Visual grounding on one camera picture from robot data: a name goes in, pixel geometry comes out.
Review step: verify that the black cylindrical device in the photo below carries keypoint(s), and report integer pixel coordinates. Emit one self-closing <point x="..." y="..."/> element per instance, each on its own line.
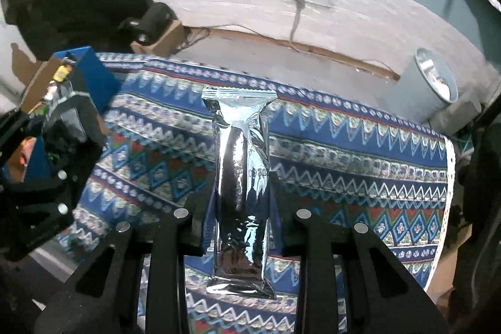
<point x="152" y="21"/>

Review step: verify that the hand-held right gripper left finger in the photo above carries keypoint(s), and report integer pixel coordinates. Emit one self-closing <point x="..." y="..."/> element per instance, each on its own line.
<point x="195" y="236"/>

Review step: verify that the silver foil snack packet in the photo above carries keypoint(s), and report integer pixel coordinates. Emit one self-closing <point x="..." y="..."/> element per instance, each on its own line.
<point x="238" y="162"/>

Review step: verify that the patterned tablecloth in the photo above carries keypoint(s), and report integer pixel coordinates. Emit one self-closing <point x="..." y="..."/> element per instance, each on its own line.
<point x="352" y="169"/>

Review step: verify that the black snack packet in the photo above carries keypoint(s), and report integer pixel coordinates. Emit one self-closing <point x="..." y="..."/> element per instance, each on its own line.
<point x="72" y="81"/>

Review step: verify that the wooden baseboard strip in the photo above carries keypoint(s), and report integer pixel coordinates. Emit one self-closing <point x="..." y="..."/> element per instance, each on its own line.
<point x="352" y="62"/>

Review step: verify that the grey trash bin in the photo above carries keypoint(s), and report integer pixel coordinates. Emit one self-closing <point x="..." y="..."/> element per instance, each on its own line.
<point x="415" y="95"/>

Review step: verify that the blue cardboard box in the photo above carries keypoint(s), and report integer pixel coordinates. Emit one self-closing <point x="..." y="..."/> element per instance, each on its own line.
<point x="98" y="79"/>

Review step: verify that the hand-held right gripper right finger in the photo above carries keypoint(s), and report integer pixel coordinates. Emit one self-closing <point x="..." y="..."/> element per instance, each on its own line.
<point x="282" y="224"/>

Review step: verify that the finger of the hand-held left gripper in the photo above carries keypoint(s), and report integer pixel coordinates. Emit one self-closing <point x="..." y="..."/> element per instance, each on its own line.
<point x="74" y="130"/>
<point x="15" y="126"/>

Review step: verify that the small brown cardboard box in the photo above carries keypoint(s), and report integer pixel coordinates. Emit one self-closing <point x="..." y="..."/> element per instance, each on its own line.
<point x="168" y="38"/>

